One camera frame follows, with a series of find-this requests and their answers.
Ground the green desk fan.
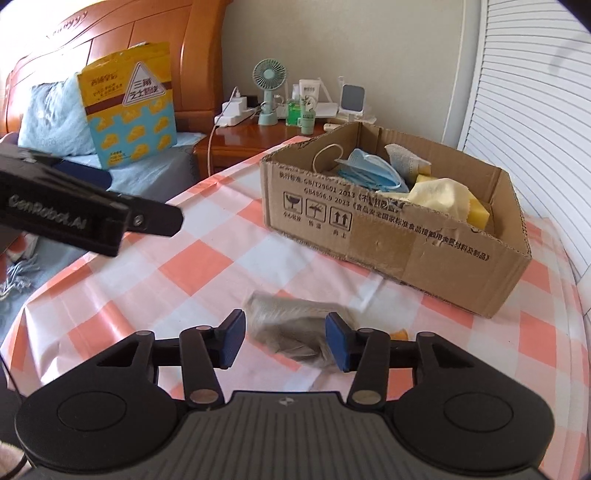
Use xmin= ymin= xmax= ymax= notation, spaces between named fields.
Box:
xmin=252 ymin=58 xmax=288 ymax=126

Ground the yellow sponge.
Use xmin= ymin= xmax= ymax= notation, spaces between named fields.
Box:
xmin=416 ymin=173 xmax=491 ymax=230

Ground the grey patterned wipe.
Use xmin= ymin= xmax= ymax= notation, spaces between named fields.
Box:
xmin=385 ymin=143 xmax=432 ymax=178

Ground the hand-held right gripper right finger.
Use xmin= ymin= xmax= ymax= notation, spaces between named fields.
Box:
xmin=324 ymin=312 xmax=469 ymax=409

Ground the white phone stand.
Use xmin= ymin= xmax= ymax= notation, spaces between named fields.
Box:
xmin=338 ymin=83 xmax=365 ymax=124

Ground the white cable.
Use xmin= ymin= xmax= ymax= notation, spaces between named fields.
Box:
xmin=206 ymin=115 xmax=223 ymax=176

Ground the white power strip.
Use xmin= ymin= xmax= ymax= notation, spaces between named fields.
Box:
xmin=216 ymin=104 xmax=262 ymax=127

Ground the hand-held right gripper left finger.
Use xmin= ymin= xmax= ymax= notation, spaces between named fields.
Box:
xmin=95 ymin=309 xmax=247 ymax=409

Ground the light blue pillow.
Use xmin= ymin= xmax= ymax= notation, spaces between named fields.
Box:
xmin=18 ymin=76 xmax=100 ymax=158

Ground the grey cloth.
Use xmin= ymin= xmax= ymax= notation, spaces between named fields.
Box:
xmin=245 ymin=291 xmax=358 ymax=367

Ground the white tube with green cap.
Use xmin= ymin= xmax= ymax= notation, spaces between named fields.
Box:
xmin=298 ymin=79 xmax=320 ymax=136

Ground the pink checked tablecloth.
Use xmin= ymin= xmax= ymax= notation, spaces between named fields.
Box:
xmin=0 ymin=134 xmax=591 ymax=416

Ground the blue face mask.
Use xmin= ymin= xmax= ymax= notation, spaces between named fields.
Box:
xmin=313 ymin=144 xmax=403 ymax=180
xmin=338 ymin=170 xmax=411 ymax=193

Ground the green pump bottle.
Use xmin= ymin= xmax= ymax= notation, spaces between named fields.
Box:
xmin=285 ymin=85 xmax=302 ymax=126

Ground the wooden nightstand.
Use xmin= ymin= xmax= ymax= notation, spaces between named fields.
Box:
xmin=193 ymin=117 xmax=342 ymax=178

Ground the white louvered door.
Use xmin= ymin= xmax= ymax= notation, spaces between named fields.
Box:
xmin=457 ymin=0 xmax=591 ymax=319

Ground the yellow cloth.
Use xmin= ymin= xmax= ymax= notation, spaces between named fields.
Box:
xmin=409 ymin=179 xmax=476 ymax=217

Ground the cardboard box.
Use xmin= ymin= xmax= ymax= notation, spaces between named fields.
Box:
xmin=259 ymin=121 xmax=533 ymax=319

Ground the wooden headboard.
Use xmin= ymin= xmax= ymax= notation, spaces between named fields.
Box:
xmin=0 ymin=0 xmax=232 ymax=153

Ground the yellow and blue bag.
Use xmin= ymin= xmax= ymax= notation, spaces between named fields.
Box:
xmin=76 ymin=41 xmax=178 ymax=169

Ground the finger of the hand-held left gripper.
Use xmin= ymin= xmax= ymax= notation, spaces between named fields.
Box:
xmin=119 ymin=193 xmax=185 ymax=237

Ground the grey fringed blanket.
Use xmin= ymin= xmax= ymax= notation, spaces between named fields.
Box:
xmin=0 ymin=235 xmax=51 ymax=302

